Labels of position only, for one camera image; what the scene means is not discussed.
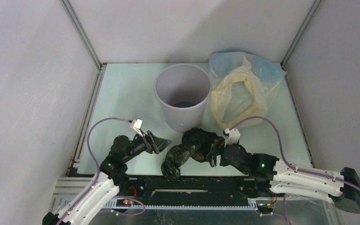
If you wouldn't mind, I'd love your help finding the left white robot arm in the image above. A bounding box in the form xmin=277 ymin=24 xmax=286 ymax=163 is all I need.
xmin=42 ymin=130 xmax=172 ymax=225

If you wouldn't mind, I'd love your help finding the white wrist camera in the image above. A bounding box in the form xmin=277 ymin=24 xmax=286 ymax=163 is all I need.
xmin=129 ymin=119 xmax=145 ymax=137
xmin=223 ymin=128 xmax=240 ymax=146

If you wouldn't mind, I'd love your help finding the grey slotted cable duct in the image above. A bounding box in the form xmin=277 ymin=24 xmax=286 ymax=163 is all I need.
xmin=102 ymin=199 xmax=258 ymax=210

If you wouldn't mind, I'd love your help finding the right aluminium frame post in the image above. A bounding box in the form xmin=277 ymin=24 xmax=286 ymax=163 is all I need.
xmin=281 ymin=0 xmax=323 ymax=68

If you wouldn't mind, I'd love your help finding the yellow translucent trash bag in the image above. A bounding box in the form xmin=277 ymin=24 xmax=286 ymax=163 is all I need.
xmin=210 ymin=59 xmax=268 ymax=129

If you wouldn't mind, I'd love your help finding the grey plastic trash bin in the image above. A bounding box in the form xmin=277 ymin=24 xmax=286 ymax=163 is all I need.
xmin=154 ymin=64 xmax=212 ymax=133

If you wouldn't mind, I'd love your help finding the aluminium frame post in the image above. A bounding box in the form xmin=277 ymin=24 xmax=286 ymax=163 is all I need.
xmin=281 ymin=0 xmax=323 ymax=68
xmin=59 ymin=0 xmax=103 ymax=69

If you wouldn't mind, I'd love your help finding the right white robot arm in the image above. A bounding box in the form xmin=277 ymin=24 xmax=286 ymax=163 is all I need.
xmin=207 ymin=143 xmax=360 ymax=214

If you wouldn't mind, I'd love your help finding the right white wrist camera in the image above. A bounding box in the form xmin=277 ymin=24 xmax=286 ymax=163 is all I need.
xmin=223 ymin=128 xmax=240 ymax=146

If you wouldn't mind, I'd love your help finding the black plastic trash bag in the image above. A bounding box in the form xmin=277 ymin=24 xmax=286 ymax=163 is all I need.
xmin=161 ymin=128 xmax=225 ymax=181

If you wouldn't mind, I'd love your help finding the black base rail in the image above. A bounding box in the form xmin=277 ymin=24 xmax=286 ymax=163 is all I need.
xmin=119 ymin=175 xmax=274 ymax=206

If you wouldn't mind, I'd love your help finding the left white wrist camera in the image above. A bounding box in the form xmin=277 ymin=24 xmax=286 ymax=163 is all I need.
xmin=129 ymin=119 xmax=145 ymax=137

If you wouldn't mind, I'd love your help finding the left aluminium frame post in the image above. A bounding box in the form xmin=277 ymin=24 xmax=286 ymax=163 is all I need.
xmin=59 ymin=0 xmax=103 ymax=69

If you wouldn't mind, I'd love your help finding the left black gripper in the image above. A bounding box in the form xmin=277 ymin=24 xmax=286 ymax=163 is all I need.
xmin=123 ymin=129 xmax=172 ymax=163

